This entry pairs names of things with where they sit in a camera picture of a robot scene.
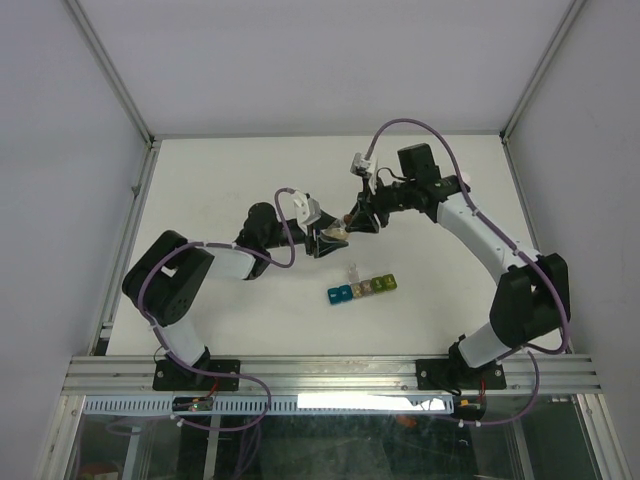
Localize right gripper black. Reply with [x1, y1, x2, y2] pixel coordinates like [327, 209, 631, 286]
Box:
[345, 175, 415, 234]

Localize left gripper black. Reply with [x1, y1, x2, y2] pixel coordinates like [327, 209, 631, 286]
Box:
[264, 211, 349, 257]

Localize clear bottle yellow capsules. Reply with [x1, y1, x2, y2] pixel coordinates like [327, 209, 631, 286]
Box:
[321, 224, 349, 241]

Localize weekly pill organizer strip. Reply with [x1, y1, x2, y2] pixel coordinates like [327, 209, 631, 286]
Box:
[326, 263, 398, 305]

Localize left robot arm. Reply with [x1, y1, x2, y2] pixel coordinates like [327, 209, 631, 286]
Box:
[121, 192, 352, 390]

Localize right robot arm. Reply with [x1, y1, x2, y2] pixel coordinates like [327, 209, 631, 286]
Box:
[347, 143, 570, 392]

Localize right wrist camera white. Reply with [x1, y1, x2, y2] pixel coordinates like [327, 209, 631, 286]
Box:
[350, 152, 378, 194]

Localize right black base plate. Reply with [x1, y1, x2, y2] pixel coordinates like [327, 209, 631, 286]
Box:
[415, 358, 507, 395]

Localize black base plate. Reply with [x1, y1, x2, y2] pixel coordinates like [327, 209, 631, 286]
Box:
[415, 358, 507, 395]
[152, 359, 241, 392]

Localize white slotted cable duct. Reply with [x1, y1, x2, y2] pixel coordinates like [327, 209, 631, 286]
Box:
[83, 393, 454, 417]

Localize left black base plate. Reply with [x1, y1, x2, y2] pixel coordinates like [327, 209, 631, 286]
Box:
[152, 359, 241, 392]

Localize right aluminium frame post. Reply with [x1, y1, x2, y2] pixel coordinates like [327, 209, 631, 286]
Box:
[500, 0, 588, 143]

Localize aluminium frame post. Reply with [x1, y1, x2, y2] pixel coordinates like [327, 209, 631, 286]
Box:
[500, 0, 588, 143]
[62, 0, 154, 146]

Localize left aluminium frame post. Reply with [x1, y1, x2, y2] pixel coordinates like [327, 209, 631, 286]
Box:
[62, 0, 154, 146]

